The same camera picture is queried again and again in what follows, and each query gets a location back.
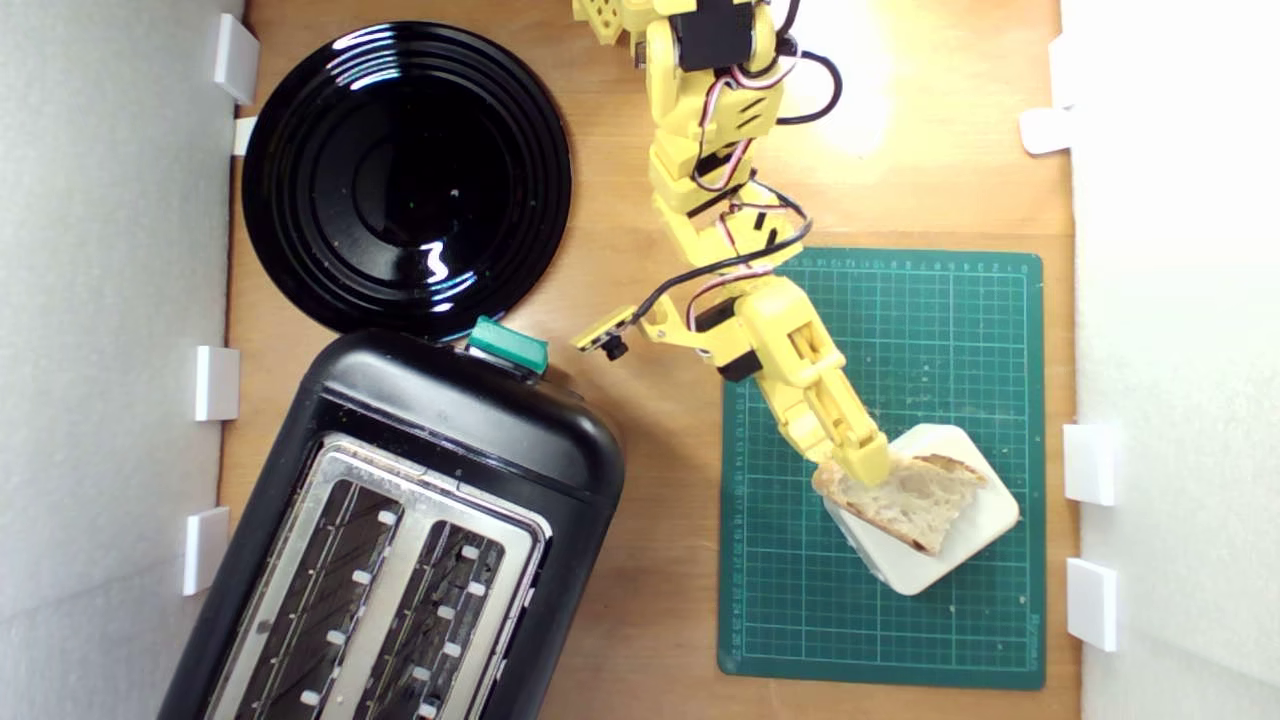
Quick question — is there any black cable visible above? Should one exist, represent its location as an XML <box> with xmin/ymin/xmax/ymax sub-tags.
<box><xmin>630</xmin><ymin>0</ymin><xmax>844</xmax><ymax>326</ymax></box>

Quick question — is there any white block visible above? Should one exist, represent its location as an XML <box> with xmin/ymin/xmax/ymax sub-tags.
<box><xmin>822</xmin><ymin>423</ymin><xmax>1021</xmax><ymax>597</ymax></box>

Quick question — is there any green cutting mat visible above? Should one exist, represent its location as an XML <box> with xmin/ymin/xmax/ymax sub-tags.
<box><xmin>717</xmin><ymin>247</ymin><xmax>1047</xmax><ymax>691</ymax></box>

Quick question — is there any black plate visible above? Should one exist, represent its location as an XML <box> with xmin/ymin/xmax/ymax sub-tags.
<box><xmin>242</xmin><ymin>20</ymin><xmax>573</xmax><ymax>341</ymax></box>

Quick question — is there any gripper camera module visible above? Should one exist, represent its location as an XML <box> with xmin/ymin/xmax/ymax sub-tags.
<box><xmin>572</xmin><ymin>307</ymin><xmax>641</xmax><ymax>363</ymax></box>

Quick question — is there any black two-slot toaster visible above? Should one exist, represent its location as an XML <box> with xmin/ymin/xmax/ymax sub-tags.
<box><xmin>158</xmin><ymin>328</ymin><xmax>627</xmax><ymax>720</ymax></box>

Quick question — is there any green toaster lever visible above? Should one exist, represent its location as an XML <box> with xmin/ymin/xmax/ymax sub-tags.
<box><xmin>467</xmin><ymin>316</ymin><xmax>550</xmax><ymax>377</ymax></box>

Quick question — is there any brown bread slice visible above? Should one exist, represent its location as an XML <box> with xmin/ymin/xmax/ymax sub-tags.
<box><xmin>812</xmin><ymin>453</ymin><xmax>989</xmax><ymax>557</ymax></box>

